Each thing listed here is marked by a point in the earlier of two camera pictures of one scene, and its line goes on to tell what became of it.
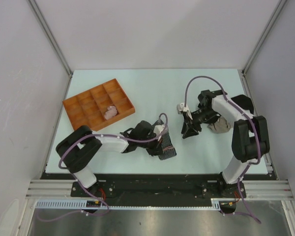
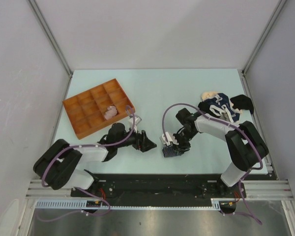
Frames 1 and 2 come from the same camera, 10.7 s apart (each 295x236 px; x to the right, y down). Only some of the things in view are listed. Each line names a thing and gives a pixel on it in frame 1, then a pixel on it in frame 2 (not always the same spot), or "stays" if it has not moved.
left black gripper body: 152,146 -> 139,144
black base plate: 199,186 stays
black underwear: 244,102 stays
